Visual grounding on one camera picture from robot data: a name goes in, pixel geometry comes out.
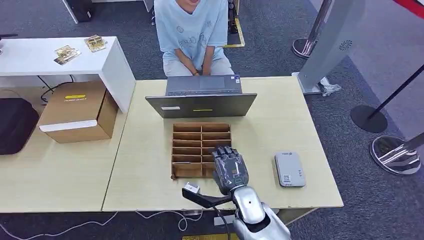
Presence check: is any person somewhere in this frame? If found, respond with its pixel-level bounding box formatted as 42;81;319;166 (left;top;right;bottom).
153;0;236;78

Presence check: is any chrome stanchion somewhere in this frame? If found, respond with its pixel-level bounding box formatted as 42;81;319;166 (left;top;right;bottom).
369;132;424;176
291;0;333;60

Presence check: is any black camera cable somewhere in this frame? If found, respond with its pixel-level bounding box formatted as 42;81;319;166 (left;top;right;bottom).
211;205;232;240

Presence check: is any dark grey laptop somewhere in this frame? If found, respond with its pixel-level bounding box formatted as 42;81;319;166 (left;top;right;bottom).
145;74;258;119

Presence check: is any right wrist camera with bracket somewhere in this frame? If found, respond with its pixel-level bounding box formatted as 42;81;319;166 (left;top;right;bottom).
181;181;233;210

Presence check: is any wooden box with dividers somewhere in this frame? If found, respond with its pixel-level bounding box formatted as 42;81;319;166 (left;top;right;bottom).
170;122;233;181

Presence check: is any gold card pack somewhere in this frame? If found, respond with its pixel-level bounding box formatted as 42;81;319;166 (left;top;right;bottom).
53;44;82;66
83;34;108;54

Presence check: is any crumpled clear plastic wrap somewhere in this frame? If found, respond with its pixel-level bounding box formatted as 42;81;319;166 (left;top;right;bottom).
316;76;342;98

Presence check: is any black power cable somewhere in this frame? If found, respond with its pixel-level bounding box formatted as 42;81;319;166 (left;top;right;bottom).
37;75;76;104

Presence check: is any black stanchion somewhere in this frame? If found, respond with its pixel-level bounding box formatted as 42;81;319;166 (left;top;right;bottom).
350;64;424;134

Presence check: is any white cable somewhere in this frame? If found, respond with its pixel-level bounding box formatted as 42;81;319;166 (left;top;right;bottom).
0;209;204;239

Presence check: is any brown cardboard box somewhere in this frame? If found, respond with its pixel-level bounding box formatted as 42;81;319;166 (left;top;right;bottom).
37;81;119;144

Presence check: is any white desk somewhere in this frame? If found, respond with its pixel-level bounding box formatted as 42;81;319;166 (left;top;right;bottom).
0;36;137;115

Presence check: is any black cabinet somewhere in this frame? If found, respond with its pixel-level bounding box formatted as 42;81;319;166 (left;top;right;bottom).
62;0;96;25

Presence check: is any silver gate pillar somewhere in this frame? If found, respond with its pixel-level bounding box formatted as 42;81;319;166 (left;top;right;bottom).
295;0;368;96

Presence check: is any red strip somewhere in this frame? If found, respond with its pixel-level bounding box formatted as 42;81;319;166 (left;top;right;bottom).
392;0;424;20

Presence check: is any black case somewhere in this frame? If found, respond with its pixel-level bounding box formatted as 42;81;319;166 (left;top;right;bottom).
0;97;40;156

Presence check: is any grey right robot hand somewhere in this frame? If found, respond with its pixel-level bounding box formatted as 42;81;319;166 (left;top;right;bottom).
211;146;250;196

